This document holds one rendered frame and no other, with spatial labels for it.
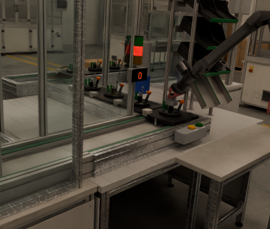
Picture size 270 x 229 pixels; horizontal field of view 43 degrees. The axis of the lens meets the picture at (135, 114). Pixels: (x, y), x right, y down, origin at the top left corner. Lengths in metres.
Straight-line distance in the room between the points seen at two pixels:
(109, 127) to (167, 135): 0.31
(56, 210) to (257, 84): 5.27
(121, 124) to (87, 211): 0.62
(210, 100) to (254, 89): 4.09
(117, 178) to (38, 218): 0.37
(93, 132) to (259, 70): 4.76
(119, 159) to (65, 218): 0.36
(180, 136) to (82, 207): 0.66
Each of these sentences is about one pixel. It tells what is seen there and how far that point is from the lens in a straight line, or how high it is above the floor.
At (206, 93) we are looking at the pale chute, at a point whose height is 1.06.
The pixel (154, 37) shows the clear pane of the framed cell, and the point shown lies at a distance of 3.23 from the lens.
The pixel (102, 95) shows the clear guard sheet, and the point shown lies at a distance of 1.83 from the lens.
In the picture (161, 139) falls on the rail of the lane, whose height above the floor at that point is 0.93.
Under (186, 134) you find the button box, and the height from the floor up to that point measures 0.95.
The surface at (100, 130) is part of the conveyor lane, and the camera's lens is 1.80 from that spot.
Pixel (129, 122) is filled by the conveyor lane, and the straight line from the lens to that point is 1.93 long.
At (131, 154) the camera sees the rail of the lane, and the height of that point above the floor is 0.91.
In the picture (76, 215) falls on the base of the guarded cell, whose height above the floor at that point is 0.76.
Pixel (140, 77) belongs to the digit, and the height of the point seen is 1.19.
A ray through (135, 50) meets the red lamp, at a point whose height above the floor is 1.34.
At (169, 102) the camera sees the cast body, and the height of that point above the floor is 1.04.
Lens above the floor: 1.55
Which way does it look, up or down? 17 degrees down
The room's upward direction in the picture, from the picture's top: 4 degrees clockwise
